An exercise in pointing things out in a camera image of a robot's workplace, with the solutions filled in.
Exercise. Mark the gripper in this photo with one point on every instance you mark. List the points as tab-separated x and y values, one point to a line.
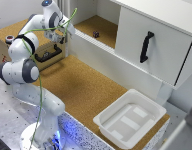
63	31

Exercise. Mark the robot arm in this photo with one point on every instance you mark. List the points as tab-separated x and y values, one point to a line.
19	71

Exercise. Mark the purple block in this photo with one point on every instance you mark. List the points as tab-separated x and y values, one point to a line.
95	34

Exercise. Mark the wooden drawer box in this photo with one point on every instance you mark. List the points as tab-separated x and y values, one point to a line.
16	33

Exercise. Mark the red button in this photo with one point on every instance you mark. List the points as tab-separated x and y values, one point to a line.
9	38

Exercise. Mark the white sliding door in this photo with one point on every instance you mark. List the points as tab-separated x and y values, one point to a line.
155	46

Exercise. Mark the white cabinet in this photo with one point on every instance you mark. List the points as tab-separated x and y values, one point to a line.
156	20

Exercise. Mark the white plastic box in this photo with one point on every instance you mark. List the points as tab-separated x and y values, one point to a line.
130	118

